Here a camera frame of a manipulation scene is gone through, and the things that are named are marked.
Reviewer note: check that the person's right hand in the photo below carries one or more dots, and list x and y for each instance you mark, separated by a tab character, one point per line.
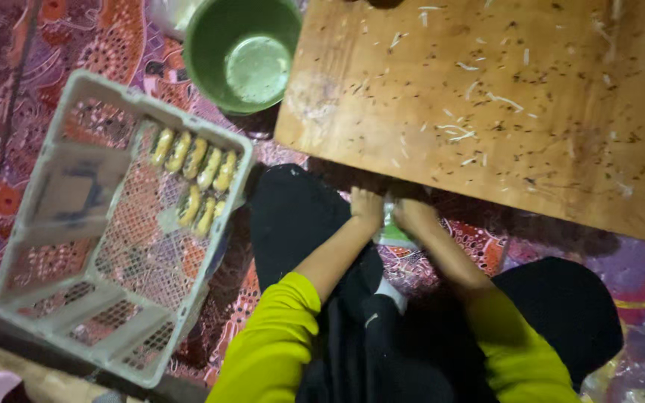
414	215

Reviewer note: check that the person's left hand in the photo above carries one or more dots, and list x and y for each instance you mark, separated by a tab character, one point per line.
367	208

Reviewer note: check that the person's right fingers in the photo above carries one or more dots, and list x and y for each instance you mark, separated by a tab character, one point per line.
402	202

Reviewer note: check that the person's left fingers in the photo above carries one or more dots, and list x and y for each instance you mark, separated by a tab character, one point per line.
366	193

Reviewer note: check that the green and white plastic packet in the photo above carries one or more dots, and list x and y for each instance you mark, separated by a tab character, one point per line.
394	232

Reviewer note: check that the person's black trousers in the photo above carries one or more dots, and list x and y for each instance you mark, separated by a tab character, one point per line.
294	224

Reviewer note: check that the low wooden table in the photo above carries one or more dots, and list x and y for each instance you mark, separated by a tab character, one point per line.
496	106

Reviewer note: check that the rows of wrapped yellow snacks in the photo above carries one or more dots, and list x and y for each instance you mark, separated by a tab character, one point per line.
195	168

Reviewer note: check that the person's yellow long-sleeved shirt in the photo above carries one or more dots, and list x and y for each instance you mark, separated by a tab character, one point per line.
272	347

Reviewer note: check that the green plastic bucket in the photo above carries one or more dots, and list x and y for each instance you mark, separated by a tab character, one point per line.
238	53

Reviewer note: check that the white plastic bag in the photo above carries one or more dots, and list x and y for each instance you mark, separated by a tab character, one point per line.
172	14

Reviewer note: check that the clear plastic bag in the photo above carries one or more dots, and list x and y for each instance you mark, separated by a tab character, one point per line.
644	369

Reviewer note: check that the white plastic lattice crate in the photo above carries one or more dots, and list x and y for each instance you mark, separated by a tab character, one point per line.
70	235

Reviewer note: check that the red and purple patterned mat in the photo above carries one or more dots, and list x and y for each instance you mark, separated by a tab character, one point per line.
48	39

